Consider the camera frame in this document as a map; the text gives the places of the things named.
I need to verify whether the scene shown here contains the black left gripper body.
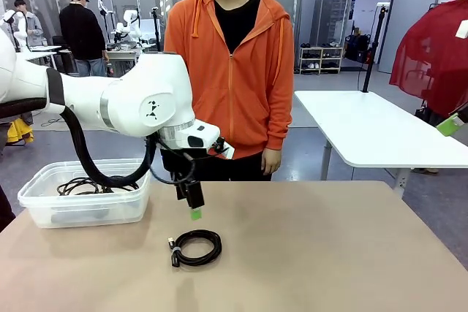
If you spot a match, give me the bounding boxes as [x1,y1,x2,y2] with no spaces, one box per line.
[160,149,205,182]

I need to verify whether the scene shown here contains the thick black strapped USB cable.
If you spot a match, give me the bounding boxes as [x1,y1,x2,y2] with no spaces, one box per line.
[167,229,223,268]

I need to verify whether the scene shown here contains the person's left forearm orange sleeve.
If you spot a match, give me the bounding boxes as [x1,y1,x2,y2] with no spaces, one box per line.
[263,85,295,152]

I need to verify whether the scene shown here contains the person's left hand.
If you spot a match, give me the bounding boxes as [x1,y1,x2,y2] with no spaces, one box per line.
[261,148,282,176]

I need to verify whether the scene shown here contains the red cape on mannequin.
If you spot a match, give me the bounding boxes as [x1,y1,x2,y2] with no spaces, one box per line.
[388,0,468,119]

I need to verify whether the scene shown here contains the clear plastic storage container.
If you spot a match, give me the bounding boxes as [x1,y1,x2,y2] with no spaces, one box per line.
[17,158,153,229]

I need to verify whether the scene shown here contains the white side table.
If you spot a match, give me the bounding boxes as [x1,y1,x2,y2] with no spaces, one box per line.
[294,90,468,196]

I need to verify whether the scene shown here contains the person in orange hoodie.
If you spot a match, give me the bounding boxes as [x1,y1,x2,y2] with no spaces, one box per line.
[163,0,295,182]

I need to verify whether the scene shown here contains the black tripod pole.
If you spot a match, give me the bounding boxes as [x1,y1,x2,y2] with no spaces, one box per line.
[361,4,389,94]

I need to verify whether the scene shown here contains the black bags pile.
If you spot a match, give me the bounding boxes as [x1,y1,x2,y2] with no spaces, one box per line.
[344,33,373,64]

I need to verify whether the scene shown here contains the cluttered background desk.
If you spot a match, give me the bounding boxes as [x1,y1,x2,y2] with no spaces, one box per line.
[105,42,158,78]

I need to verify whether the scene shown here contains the white shoe rack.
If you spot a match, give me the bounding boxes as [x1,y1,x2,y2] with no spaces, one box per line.
[299,45,344,75]

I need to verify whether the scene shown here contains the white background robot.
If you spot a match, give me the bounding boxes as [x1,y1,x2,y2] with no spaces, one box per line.
[115,7,143,42]
[0,10,29,53]

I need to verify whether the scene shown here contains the yellow fabric item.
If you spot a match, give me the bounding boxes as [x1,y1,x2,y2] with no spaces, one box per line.
[6,120,34,145]

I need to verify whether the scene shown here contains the man with black cap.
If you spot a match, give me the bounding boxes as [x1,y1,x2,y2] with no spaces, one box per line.
[58,0,110,78]

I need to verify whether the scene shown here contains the white background desk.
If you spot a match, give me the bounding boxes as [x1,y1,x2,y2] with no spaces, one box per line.
[26,45,64,61]

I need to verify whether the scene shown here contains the person in gray jacket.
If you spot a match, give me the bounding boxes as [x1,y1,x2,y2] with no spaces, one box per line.
[13,0,44,47]

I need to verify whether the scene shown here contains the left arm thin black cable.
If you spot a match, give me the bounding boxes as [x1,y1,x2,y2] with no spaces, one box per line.
[148,134,197,186]

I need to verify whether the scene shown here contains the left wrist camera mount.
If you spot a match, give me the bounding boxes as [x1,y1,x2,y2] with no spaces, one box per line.
[208,136,235,161]

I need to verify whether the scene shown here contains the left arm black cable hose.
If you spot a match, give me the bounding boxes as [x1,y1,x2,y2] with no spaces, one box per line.
[0,96,153,188]

